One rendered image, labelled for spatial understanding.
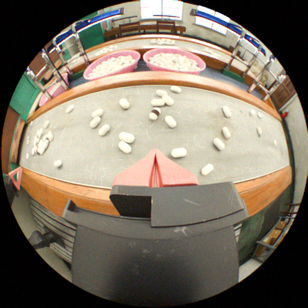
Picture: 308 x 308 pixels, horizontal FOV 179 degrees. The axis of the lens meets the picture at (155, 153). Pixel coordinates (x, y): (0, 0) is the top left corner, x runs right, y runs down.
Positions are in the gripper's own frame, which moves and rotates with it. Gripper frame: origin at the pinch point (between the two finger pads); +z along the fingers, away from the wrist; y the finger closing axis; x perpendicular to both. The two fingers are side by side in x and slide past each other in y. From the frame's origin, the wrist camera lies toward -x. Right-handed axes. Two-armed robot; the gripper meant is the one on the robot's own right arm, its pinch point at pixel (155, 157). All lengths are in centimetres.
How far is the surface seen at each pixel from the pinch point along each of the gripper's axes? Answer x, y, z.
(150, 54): -24, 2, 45
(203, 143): 5.1, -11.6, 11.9
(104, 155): 7.0, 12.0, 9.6
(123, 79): -10.2, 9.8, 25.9
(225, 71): -24, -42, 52
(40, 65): -58, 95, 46
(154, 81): -8.7, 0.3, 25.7
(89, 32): -185, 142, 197
